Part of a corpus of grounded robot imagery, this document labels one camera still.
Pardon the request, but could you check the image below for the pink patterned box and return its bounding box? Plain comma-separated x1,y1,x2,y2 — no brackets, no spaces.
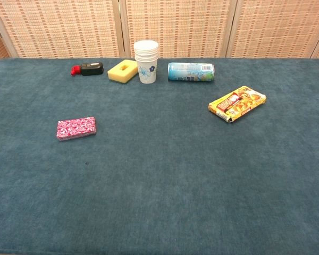
56,116,97,142

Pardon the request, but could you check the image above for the teal felt table cloth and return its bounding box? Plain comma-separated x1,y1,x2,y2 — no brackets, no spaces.
0,57,319,255

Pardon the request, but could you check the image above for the white flower-print paper cup stack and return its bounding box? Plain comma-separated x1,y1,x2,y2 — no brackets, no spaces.
133,40,160,85

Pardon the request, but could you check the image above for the light blue drink can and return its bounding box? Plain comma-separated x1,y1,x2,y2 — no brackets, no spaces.
167,62,216,82

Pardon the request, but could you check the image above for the yellow sponge with hole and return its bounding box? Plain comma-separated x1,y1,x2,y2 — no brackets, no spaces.
107,59,139,84

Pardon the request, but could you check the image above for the yellow snack box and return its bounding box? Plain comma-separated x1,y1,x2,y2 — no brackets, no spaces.
208,85,267,124

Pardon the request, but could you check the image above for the black device with red cap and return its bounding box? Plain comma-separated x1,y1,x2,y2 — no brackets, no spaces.
70,62,105,78

